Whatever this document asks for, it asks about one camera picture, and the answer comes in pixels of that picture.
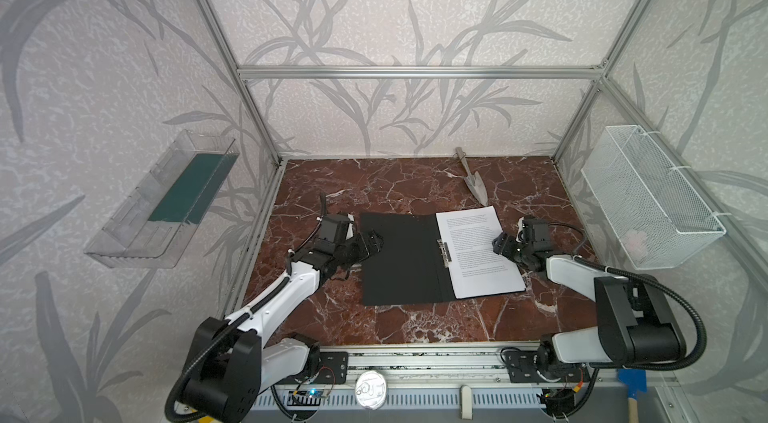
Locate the black folder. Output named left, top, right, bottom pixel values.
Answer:
left=358, top=211, right=528, bottom=308

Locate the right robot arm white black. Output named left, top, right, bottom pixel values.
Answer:
left=492, top=217, right=706, bottom=371

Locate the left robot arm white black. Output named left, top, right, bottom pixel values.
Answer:
left=164, top=214, right=383, bottom=422

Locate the metal lever clip mechanism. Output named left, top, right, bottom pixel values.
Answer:
left=437, top=240, right=452, bottom=268

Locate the metal garden trowel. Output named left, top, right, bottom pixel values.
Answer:
left=455, top=147, right=489, bottom=207

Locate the pink object in basket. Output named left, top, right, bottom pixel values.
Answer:
left=622, top=229, right=648, bottom=262

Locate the round metal can lid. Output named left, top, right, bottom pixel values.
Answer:
left=354, top=370, right=388, bottom=410

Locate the green circuit board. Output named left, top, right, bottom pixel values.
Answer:
left=286, top=387, right=333, bottom=407

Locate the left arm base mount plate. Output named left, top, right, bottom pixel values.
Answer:
left=297, top=350, right=349, bottom=385

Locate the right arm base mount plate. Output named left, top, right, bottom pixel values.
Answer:
left=499, top=347, right=590, bottom=385

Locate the white wire mesh basket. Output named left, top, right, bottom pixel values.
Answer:
left=582, top=125, right=727, bottom=271

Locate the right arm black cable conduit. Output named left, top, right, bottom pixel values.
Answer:
left=548, top=223, right=708, bottom=371

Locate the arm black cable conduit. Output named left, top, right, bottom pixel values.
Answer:
left=163, top=194, right=328, bottom=423
left=548, top=223, right=708, bottom=371

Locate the blue shovel wooden handle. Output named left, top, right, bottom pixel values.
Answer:
left=617, top=368, right=647, bottom=423

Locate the clear plastic wall tray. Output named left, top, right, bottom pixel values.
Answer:
left=84, top=130, right=240, bottom=269

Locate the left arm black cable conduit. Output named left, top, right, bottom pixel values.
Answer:
left=163, top=194, right=328, bottom=423

